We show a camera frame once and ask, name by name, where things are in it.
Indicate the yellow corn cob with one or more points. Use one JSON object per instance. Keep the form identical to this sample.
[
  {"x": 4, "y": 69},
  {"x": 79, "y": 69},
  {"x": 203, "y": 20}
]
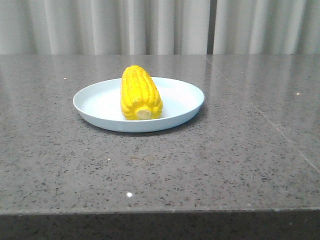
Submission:
[{"x": 139, "y": 96}]

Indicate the white pleated curtain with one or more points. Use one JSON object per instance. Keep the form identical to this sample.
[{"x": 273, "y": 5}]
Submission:
[{"x": 159, "y": 27}]

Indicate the light blue round plate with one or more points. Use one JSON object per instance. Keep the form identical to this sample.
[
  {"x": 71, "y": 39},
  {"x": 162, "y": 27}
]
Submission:
[{"x": 99, "y": 105}]

